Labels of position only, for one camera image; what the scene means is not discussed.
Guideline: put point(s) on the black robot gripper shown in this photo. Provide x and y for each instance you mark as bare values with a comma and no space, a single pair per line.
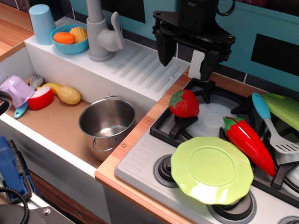
194,26

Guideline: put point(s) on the red toy strawberry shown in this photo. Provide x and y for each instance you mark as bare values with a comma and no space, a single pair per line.
184,104

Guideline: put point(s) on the stainless steel pot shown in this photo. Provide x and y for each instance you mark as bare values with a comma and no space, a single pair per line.
105,124

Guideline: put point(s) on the white salt shaker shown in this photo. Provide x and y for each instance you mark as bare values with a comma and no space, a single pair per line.
195,66

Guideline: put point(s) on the black stove grate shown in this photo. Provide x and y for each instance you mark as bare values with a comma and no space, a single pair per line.
214,104

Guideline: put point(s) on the grey toy faucet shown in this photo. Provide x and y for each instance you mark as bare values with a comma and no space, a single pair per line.
103,42

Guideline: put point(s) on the red toy chili pepper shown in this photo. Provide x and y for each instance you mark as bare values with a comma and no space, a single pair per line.
241,134

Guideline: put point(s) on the grey toy stove top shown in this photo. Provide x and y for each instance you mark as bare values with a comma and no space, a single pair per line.
136,169

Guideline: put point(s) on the yellow toy corn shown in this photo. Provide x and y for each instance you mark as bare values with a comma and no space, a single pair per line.
79,33

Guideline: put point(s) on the blue plastic bowl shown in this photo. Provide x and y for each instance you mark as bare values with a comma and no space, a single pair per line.
69,48

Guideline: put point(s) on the green plastic lid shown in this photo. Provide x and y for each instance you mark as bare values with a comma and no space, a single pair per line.
283,107

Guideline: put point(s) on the green plastic plate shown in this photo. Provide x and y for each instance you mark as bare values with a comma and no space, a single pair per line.
211,170

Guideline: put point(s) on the grey left stove knob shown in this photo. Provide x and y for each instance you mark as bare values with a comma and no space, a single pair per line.
162,172

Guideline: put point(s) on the grey stove knob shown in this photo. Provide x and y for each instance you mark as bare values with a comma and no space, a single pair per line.
241,211
162,172

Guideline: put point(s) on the orange toy carrot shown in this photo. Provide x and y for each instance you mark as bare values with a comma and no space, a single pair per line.
64,38

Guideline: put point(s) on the yellow toy potato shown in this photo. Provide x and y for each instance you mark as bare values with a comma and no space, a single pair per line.
69,95

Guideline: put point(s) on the white toy sink unit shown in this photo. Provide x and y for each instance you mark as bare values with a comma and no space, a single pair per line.
50,139

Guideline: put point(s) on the yellow toy banana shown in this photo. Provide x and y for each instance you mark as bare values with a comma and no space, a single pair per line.
54,86

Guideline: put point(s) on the light blue plastic cup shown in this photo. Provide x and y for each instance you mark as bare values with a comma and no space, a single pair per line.
42,23

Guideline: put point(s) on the red toy apple half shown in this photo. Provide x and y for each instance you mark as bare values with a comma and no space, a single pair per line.
41,98

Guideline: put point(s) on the grey slotted spoon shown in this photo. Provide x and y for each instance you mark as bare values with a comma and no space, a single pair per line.
34,82

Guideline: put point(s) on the grey middle stove knob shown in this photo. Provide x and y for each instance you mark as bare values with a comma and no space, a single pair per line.
241,211

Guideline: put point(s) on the purple plastic cup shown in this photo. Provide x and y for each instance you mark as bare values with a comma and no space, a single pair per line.
18,90

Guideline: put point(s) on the blue black clamp device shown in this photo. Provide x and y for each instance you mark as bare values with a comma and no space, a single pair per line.
14,170

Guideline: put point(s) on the blue handled grey spatula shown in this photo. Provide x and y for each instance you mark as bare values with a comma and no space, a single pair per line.
279,143

